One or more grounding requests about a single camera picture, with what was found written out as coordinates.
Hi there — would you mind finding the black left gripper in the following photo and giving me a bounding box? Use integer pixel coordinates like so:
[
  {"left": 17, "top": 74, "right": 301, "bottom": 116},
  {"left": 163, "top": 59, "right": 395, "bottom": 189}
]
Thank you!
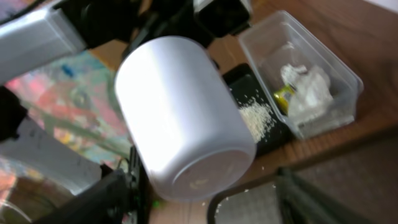
[{"left": 123, "top": 0, "right": 252, "bottom": 60}]

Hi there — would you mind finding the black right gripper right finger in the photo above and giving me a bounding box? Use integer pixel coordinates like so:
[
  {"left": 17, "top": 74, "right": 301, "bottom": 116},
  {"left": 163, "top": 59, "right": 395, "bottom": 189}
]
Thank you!
[{"left": 275, "top": 167, "right": 371, "bottom": 224}]

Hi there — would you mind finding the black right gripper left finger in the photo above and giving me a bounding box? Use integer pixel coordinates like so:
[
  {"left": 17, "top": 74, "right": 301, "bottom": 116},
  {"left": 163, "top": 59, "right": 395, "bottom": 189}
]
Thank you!
[{"left": 34, "top": 169, "right": 137, "bottom": 224}]

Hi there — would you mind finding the pile of white rice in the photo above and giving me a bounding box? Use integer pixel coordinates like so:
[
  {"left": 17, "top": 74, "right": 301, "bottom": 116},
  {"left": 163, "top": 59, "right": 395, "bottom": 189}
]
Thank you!
[{"left": 238, "top": 97, "right": 277, "bottom": 143}]

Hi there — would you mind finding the pink cup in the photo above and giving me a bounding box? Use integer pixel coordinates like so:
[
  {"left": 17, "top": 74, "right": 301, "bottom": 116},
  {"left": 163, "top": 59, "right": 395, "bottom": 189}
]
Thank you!
[{"left": 114, "top": 36, "right": 256, "bottom": 201}]

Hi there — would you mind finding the white napkin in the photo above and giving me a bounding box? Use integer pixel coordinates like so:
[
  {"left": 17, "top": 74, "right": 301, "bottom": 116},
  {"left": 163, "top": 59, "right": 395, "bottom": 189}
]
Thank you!
[{"left": 280, "top": 63, "right": 333, "bottom": 117}]

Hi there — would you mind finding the green snack wrapper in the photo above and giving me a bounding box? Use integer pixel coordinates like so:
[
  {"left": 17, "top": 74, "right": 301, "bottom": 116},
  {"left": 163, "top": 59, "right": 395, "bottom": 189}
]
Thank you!
[{"left": 273, "top": 85, "right": 295, "bottom": 115}]

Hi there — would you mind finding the black waste tray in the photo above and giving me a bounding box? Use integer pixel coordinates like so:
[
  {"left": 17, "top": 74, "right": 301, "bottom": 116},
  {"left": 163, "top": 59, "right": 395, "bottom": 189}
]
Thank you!
[{"left": 223, "top": 63, "right": 291, "bottom": 157}]

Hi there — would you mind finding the clear plastic waste bin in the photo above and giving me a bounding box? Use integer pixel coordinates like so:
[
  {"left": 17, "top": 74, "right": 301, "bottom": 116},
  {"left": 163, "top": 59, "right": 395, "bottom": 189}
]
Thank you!
[{"left": 239, "top": 11, "right": 364, "bottom": 139}]

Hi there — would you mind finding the dark brown serving tray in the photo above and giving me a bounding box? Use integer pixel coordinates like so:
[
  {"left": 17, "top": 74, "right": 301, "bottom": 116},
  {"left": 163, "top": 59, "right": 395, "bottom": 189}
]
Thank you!
[{"left": 206, "top": 133, "right": 397, "bottom": 223}]

